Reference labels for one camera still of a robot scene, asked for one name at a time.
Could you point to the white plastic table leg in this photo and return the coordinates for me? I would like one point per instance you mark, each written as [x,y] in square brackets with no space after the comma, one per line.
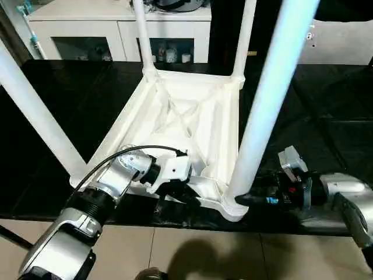
[271,87]
[38,102]
[144,35]
[243,38]

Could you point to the white pipe with blue clip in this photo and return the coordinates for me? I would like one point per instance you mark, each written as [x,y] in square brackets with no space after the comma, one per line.
[32,32]

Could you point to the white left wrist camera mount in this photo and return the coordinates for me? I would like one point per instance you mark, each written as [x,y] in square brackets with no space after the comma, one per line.
[175,169]

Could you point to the dark round device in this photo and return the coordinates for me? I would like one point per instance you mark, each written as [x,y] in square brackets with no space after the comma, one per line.
[177,4]

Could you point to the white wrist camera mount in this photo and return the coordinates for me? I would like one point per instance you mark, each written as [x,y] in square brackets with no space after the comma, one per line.
[291,159]
[175,169]

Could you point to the black work mat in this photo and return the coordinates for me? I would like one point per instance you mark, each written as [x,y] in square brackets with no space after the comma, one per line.
[320,102]

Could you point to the black box with gold label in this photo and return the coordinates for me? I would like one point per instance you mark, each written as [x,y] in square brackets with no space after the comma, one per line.
[221,29]

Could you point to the dark robot left foot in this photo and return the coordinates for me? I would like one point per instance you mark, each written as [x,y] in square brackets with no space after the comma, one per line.
[151,274]

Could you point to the black metal support bar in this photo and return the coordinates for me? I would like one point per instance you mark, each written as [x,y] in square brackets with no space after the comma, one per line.
[14,236]

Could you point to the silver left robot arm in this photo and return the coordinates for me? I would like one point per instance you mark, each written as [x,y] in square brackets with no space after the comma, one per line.
[116,175]

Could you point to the white plastic table top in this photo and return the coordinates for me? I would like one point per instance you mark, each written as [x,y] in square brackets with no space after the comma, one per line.
[131,122]

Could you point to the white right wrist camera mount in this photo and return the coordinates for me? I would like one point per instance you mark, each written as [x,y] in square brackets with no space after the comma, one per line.
[291,159]

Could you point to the white glass-door cabinet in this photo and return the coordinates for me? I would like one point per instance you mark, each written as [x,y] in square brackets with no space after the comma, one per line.
[87,26]

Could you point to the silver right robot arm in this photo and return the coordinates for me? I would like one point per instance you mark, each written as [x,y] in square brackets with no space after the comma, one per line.
[346,198]

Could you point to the grey cushion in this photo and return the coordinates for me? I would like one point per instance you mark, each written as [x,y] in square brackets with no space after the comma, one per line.
[338,43]

